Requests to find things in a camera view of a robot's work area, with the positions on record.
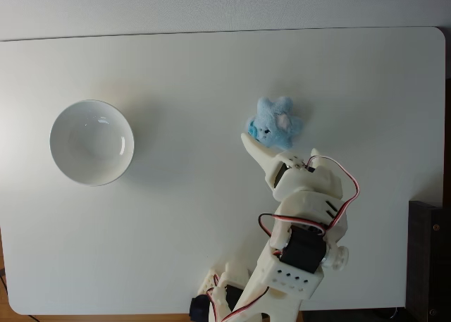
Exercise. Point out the white ceramic bowl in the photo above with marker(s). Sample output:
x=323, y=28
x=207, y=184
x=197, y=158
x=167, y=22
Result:
x=91, y=142

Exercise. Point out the black table clamp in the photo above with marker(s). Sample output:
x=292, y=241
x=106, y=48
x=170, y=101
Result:
x=199, y=308

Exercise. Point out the dark wooden furniture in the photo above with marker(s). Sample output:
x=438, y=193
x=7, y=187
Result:
x=428, y=262

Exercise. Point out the skyblue plush doll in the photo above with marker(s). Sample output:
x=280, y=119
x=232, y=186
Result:
x=278, y=124

